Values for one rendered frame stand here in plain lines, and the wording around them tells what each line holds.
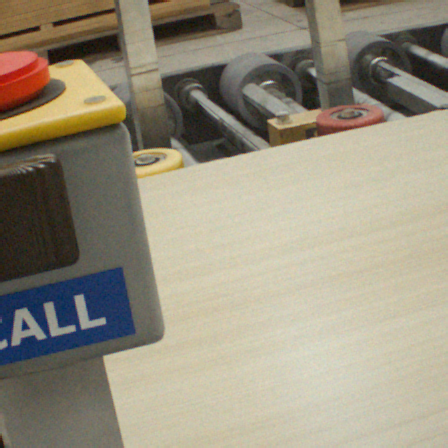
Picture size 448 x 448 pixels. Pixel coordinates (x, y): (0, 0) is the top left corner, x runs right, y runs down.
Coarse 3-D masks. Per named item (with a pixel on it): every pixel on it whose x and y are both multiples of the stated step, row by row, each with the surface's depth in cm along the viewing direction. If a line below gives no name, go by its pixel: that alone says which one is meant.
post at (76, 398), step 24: (96, 360) 35; (0, 384) 35; (24, 384) 35; (48, 384) 35; (72, 384) 35; (96, 384) 36; (0, 408) 35; (24, 408) 35; (48, 408) 35; (72, 408) 36; (96, 408) 36; (0, 432) 37; (24, 432) 36; (48, 432) 36; (72, 432) 36; (96, 432) 36; (120, 432) 36
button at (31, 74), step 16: (0, 64) 34; (16, 64) 33; (32, 64) 33; (0, 80) 32; (16, 80) 32; (32, 80) 33; (48, 80) 34; (0, 96) 32; (16, 96) 32; (32, 96) 33
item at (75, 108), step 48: (48, 96) 33; (96, 96) 32; (0, 144) 31; (48, 144) 31; (96, 144) 32; (96, 192) 32; (96, 240) 32; (144, 240) 33; (0, 288) 32; (144, 288) 33; (144, 336) 34
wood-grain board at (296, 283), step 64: (384, 128) 135; (192, 192) 124; (256, 192) 121; (320, 192) 118; (384, 192) 116; (192, 256) 108; (256, 256) 106; (320, 256) 103; (384, 256) 101; (192, 320) 95; (256, 320) 94; (320, 320) 92; (384, 320) 90; (128, 384) 87; (192, 384) 85; (256, 384) 84; (320, 384) 82; (384, 384) 81
